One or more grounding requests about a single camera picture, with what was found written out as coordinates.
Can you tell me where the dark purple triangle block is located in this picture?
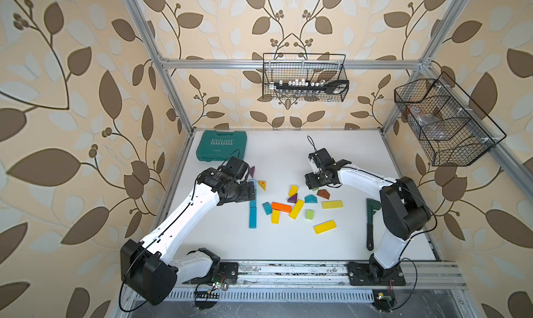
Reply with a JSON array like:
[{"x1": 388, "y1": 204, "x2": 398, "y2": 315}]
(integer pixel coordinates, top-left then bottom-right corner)
[{"x1": 287, "y1": 193, "x2": 298, "y2": 204}]

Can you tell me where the long yellow block diagonal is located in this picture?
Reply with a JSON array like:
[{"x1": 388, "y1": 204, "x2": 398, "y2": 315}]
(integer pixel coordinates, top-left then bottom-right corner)
[{"x1": 289, "y1": 200, "x2": 304, "y2": 219}]

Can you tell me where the clear plastic bag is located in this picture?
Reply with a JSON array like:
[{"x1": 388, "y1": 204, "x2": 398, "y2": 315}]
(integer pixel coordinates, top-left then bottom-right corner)
[{"x1": 409, "y1": 106, "x2": 447, "y2": 140}]

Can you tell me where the yellow small block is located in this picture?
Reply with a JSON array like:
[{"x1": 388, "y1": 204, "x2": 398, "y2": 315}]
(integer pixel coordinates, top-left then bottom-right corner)
[
  {"x1": 288, "y1": 186, "x2": 298, "y2": 197},
  {"x1": 271, "y1": 210, "x2": 280, "y2": 224}
]

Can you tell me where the aluminium rail front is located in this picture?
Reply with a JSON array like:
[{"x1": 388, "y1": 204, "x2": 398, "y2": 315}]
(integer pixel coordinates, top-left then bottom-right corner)
[{"x1": 121, "y1": 259, "x2": 467, "y2": 290}]

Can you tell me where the socket bit holder strip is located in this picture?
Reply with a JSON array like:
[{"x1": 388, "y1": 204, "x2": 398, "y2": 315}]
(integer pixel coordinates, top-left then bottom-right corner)
[{"x1": 266, "y1": 79, "x2": 350, "y2": 96}]

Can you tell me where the green plastic tool case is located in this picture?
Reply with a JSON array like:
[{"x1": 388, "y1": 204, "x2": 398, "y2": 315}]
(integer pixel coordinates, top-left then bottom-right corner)
[{"x1": 196, "y1": 130, "x2": 247, "y2": 162}]

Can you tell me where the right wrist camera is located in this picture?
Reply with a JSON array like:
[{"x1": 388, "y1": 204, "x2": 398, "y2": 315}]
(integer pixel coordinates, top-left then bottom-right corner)
[{"x1": 308, "y1": 154, "x2": 319, "y2": 173}]

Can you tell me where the orange rectangular block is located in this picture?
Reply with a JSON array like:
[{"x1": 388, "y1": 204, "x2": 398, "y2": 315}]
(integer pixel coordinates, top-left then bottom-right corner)
[{"x1": 271, "y1": 202, "x2": 292, "y2": 213}]

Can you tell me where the black wire basket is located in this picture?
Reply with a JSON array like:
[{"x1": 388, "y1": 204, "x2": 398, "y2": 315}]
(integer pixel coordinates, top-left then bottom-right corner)
[
  {"x1": 394, "y1": 72, "x2": 507, "y2": 167},
  {"x1": 259, "y1": 52, "x2": 350, "y2": 104}
]

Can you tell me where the teal house-shaped block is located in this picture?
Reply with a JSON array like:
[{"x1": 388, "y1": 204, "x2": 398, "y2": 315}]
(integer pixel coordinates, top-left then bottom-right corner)
[{"x1": 304, "y1": 195, "x2": 318, "y2": 204}]

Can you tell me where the brown house-shaped block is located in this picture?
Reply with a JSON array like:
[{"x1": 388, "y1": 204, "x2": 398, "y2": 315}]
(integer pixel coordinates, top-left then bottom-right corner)
[{"x1": 316, "y1": 189, "x2": 330, "y2": 200}]

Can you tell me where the black wire basket right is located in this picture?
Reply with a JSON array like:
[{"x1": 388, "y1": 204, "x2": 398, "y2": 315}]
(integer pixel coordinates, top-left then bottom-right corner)
[{"x1": 394, "y1": 72, "x2": 507, "y2": 167}]

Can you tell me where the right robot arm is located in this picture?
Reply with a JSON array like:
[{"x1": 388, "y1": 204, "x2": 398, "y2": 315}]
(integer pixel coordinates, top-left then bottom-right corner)
[{"x1": 305, "y1": 148, "x2": 433, "y2": 272}]

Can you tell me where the green handled tool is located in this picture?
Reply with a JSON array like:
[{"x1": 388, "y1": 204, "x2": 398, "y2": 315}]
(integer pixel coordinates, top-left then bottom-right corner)
[{"x1": 366, "y1": 198, "x2": 382, "y2": 251}]

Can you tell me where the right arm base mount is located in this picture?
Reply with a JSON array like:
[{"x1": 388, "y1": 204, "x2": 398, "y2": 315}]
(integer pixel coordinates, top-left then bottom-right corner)
[{"x1": 346, "y1": 261, "x2": 406, "y2": 286}]

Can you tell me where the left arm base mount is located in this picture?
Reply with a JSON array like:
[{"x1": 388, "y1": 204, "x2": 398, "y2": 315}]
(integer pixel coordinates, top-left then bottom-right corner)
[{"x1": 178, "y1": 248, "x2": 239, "y2": 285}]

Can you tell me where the yellow small block bottom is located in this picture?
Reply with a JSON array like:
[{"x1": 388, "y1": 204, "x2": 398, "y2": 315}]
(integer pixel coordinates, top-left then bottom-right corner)
[{"x1": 271, "y1": 210, "x2": 280, "y2": 224}]

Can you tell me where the yellow long block bottom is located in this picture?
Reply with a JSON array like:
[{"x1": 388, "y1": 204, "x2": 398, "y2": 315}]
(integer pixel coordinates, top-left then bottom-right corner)
[{"x1": 314, "y1": 220, "x2": 337, "y2": 235}]

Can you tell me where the light green cube centre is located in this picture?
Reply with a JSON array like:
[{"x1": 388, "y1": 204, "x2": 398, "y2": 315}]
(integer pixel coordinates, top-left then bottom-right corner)
[{"x1": 305, "y1": 210, "x2": 315, "y2": 220}]

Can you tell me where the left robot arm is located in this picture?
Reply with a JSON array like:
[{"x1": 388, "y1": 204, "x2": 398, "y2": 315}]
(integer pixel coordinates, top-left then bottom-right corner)
[{"x1": 120, "y1": 157, "x2": 255, "y2": 306}]

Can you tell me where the teal wedge block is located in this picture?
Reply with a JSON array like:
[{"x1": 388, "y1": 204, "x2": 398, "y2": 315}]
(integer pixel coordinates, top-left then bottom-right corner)
[{"x1": 262, "y1": 202, "x2": 273, "y2": 215}]

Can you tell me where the black wire basket back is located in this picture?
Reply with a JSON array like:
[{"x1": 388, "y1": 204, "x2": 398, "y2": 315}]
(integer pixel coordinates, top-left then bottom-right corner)
[{"x1": 259, "y1": 52, "x2": 350, "y2": 104}]

